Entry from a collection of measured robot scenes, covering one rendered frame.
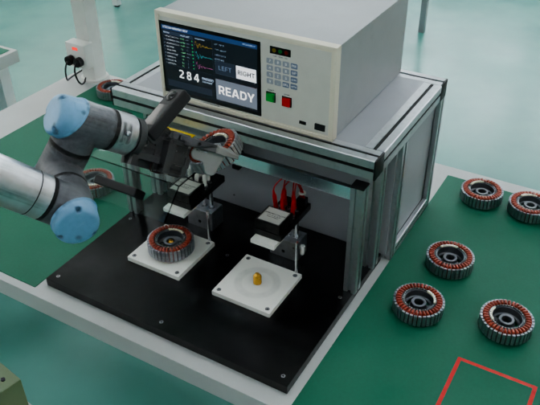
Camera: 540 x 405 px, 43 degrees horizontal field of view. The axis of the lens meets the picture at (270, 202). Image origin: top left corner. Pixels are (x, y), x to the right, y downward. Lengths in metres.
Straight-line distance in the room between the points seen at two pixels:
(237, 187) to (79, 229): 0.76
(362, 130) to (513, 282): 0.52
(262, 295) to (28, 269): 0.58
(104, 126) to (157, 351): 0.52
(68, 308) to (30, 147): 0.77
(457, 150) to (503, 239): 1.89
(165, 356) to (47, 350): 1.18
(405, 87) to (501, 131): 2.29
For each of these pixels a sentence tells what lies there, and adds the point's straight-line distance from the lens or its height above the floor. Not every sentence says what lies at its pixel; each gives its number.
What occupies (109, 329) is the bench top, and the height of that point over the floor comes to 0.75.
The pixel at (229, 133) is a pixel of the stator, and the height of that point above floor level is 1.16.
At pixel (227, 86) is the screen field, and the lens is 1.52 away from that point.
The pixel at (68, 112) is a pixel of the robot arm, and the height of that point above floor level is 1.31.
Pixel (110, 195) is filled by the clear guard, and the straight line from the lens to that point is 1.48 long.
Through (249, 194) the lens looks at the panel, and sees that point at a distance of 1.80.
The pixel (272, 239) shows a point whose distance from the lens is 1.54.
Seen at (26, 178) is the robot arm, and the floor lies 1.27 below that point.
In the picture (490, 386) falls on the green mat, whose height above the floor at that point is 0.75.
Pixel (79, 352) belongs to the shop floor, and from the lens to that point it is 2.59.
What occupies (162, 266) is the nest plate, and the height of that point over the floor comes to 0.78.
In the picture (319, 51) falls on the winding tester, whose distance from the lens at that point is 1.37.
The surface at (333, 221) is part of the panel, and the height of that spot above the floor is 0.82.
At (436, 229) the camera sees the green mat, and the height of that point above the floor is 0.75.
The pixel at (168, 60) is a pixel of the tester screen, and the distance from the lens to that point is 1.59.
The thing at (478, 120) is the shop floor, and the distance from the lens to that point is 4.03.
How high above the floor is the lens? 1.83
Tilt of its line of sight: 35 degrees down
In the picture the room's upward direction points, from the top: straight up
